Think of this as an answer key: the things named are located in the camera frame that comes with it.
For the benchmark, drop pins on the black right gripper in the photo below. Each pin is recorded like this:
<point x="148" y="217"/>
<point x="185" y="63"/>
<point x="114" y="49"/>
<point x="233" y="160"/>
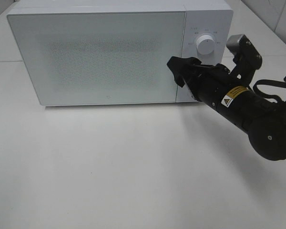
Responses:
<point x="196" y="76"/>

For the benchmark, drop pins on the white microwave oven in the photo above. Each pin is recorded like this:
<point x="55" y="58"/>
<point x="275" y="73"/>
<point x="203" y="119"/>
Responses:
<point x="211" y="17"/>

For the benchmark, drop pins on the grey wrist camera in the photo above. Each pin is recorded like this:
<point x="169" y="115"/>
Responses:
<point x="246" y="58"/>

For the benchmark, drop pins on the white microwave door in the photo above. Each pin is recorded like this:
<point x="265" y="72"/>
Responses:
<point x="84" y="59"/>

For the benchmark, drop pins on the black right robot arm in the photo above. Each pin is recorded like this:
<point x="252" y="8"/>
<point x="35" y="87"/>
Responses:
<point x="263" y="121"/>

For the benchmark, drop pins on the upper white power knob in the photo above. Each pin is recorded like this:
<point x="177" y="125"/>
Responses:
<point x="205" y="44"/>

